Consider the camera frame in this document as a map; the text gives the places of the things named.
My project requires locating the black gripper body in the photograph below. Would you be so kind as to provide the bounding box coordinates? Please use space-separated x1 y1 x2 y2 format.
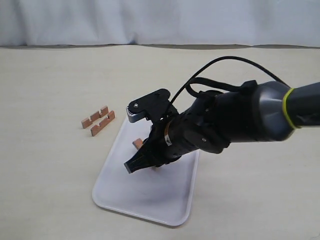
148 93 230 167

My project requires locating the wooden notched piece three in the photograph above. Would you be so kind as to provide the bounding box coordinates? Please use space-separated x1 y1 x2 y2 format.
131 138 161 173

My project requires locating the wooden notched piece one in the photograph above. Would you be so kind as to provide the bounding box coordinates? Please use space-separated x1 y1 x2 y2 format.
90 110 116 137

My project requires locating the wooden notched piece two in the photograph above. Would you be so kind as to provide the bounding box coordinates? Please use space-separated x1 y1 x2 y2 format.
81 105 109 129

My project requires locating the white plastic tray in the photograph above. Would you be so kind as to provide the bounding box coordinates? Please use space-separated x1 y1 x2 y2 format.
92 119 200 227

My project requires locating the yellow rubber band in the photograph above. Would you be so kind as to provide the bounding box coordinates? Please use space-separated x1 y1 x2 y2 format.
282 87 304 129

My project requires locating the white backdrop cloth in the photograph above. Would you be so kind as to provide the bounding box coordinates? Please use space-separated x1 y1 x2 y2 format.
0 0 320 47

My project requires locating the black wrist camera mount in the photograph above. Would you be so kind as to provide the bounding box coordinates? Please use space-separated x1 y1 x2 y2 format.
126 88 179 123

